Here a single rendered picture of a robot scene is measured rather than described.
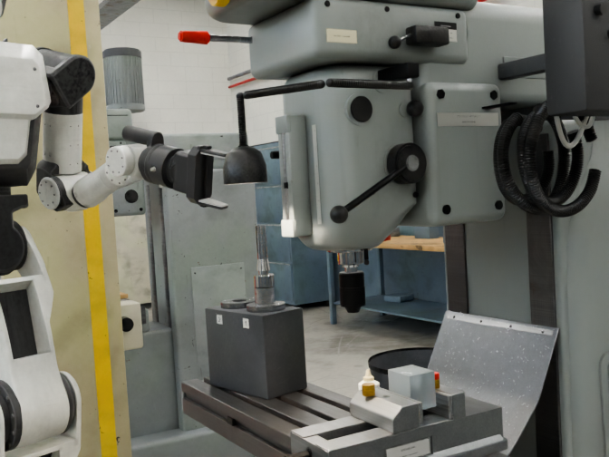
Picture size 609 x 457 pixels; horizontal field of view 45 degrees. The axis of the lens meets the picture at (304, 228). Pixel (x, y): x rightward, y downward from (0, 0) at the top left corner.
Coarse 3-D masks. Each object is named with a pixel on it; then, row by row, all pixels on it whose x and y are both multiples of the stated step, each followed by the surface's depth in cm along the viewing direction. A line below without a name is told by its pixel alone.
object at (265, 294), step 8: (256, 280) 167; (264, 280) 167; (272, 280) 168; (256, 288) 168; (264, 288) 167; (272, 288) 168; (256, 296) 168; (264, 296) 167; (272, 296) 168; (256, 304) 168; (264, 304) 167; (272, 304) 168
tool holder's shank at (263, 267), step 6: (258, 228) 167; (264, 228) 168; (258, 234) 168; (264, 234) 168; (258, 240) 168; (264, 240) 168; (258, 246) 168; (264, 246) 168; (258, 252) 168; (264, 252) 168; (258, 258) 168; (264, 258) 168; (258, 264) 168; (264, 264) 168; (258, 270) 168; (264, 270) 167
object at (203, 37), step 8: (184, 32) 128; (192, 32) 129; (200, 32) 130; (184, 40) 129; (192, 40) 129; (200, 40) 130; (208, 40) 131; (216, 40) 132; (224, 40) 133; (232, 40) 133; (240, 40) 134; (248, 40) 135
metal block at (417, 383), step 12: (396, 372) 123; (408, 372) 122; (420, 372) 122; (432, 372) 122; (396, 384) 123; (408, 384) 120; (420, 384) 121; (432, 384) 122; (408, 396) 120; (420, 396) 121; (432, 396) 122
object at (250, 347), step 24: (216, 312) 174; (240, 312) 167; (264, 312) 165; (288, 312) 166; (216, 336) 175; (240, 336) 167; (264, 336) 161; (288, 336) 166; (216, 360) 175; (240, 360) 168; (264, 360) 162; (288, 360) 166; (216, 384) 176; (240, 384) 169; (264, 384) 162; (288, 384) 166
